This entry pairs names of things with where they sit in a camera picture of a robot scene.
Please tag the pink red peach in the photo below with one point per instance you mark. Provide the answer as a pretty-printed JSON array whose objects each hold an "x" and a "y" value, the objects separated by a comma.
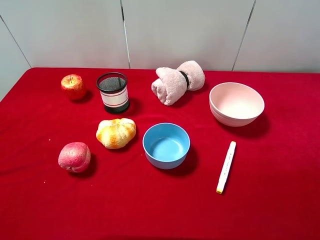
[{"x": 75, "y": 157}]

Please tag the blue bowl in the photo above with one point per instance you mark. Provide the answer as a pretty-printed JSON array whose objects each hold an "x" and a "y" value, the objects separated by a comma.
[{"x": 166, "y": 145}]

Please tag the rolled pink towel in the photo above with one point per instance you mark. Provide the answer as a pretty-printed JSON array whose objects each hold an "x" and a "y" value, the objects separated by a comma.
[{"x": 171, "y": 85}]

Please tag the orange white bread bun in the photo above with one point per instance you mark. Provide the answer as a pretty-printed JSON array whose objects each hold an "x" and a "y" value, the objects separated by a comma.
[{"x": 116, "y": 133}]

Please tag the black band on towel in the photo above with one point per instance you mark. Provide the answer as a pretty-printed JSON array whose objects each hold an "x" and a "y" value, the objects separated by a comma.
[{"x": 186, "y": 78}]

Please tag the black mesh pen cup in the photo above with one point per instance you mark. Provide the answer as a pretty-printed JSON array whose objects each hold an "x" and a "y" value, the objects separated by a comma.
[{"x": 114, "y": 92}]

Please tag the pink bowl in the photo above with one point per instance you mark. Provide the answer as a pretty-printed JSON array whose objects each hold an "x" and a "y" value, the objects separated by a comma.
[{"x": 235, "y": 104}]

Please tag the red tablecloth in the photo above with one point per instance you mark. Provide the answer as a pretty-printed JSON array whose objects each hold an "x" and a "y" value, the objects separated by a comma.
[{"x": 272, "y": 191}]

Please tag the white yellow marker pen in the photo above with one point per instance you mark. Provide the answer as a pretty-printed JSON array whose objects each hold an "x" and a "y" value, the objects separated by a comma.
[{"x": 226, "y": 168}]

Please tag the red yellow apple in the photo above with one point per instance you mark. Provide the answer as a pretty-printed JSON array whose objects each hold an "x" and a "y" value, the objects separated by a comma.
[{"x": 73, "y": 86}]

